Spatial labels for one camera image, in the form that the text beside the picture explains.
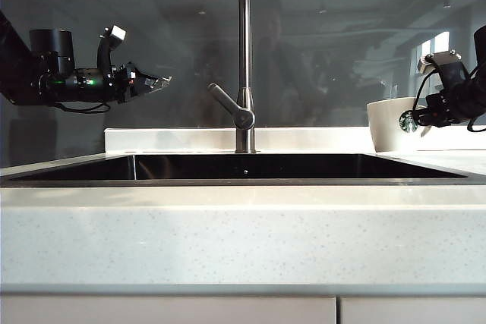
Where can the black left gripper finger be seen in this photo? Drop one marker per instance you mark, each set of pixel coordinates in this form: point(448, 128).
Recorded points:
point(152, 80)
point(150, 89)

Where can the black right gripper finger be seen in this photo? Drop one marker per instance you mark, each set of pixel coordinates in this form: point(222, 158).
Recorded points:
point(420, 112)
point(423, 121)

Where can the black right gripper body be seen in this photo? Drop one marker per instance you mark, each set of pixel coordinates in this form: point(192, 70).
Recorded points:
point(444, 109)

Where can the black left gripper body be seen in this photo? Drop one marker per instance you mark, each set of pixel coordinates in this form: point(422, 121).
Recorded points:
point(125, 83)

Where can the white Starbucks logo mug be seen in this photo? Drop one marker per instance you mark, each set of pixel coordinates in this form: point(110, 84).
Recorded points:
point(385, 126)

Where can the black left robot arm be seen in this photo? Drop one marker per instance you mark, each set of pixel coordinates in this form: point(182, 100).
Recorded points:
point(53, 47)

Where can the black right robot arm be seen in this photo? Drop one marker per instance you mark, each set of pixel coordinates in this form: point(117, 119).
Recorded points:
point(476, 89)

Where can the steel gooseneck kitchen faucet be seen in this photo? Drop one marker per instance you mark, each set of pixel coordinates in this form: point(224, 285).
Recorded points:
point(245, 54)

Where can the black undermount sink basin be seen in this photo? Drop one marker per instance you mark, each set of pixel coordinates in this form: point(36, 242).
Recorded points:
point(266, 168)

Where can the white countertop backsplash ledge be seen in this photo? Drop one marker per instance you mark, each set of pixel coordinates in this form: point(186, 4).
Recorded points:
point(171, 140)

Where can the narrow beige cabinet door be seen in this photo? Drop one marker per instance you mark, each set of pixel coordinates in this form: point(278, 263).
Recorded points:
point(417, 312)

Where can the wide beige cabinet door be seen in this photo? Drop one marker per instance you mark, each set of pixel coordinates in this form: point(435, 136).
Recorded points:
point(152, 310)

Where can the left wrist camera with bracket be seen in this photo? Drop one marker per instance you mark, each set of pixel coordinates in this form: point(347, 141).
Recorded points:
point(117, 33)

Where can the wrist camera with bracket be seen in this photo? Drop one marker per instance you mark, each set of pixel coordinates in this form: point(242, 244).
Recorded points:
point(117, 33)
point(440, 59)

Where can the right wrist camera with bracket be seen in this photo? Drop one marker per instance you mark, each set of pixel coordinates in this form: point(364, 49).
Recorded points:
point(440, 59)

